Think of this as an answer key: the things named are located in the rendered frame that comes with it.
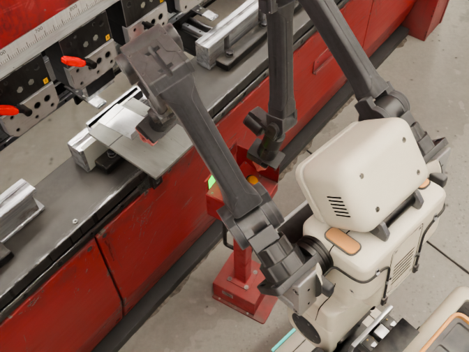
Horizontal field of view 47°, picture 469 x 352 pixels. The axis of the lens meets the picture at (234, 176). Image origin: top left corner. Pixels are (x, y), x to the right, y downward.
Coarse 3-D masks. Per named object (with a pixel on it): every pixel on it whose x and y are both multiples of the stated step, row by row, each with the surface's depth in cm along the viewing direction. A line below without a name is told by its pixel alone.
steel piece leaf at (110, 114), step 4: (116, 104) 158; (112, 108) 157; (116, 108) 157; (120, 108) 157; (108, 112) 156; (112, 112) 156; (116, 112) 156; (104, 116) 155; (108, 116) 155; (112, 116) 155; (100, 120) 154; (104, 120) 154; (108, 120) 154; (104, 124) 153
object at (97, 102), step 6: (48, 66) 164; (48, 72) 162; (54, 78) 160; (54, 84) 161; (60, 84) 161; (60, 90) 162; (72, 90) 162; (78, 90) 162; (78, 96) 161; (84, 96) 160; (96, 96) 160; (90, 102) 158; (96, 102) 158; (102, 102) 158; (96, 108) 158
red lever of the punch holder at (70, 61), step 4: (64, 56) 124; (64, 60) 123; (68, 60) 123; (72, 60) 124; (76, 60) 126; (80, 60) 127; (84, 60) 131; (88, 60) 131; (68, 64) 124; (72, 64) 125; (76, 64) 126; (80, 64) 127; (84, 64) 128; (88, 64) 130; (92, 64) 130; (96, 64) 131; (92, 68) 131
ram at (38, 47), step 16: (0, 0) 106; (16, 0) 109; (32, 0) 112; (48, 0) 116; (64, 0) 119; (112, 0) 131; (0, 16) 108; (16, 16) 111; (32, 16) 114; (48, 16) 118; (80, 16) 125; (0, 32) 110; (16, 32) 113; (64, 32) 124; (0, 48) 112; (32, 48) 119; (16, 64) 117
